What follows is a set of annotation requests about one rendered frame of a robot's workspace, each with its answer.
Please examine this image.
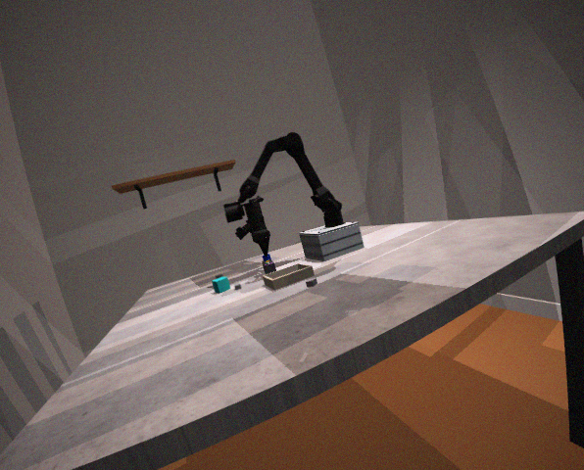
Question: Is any teal cube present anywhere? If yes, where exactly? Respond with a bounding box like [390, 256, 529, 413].
[212, 277, 231, 293]

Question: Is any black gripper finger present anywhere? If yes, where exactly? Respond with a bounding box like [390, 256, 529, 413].
[254, 237, 269, 257]

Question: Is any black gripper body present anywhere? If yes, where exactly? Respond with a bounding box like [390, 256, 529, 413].
[247, 214, 270, 241]

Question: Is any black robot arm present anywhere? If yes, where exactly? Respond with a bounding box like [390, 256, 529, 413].
[224, 132, 346, 240]

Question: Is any tan shallow tray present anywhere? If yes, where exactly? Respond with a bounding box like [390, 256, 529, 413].
[263, 263, 315, 291]

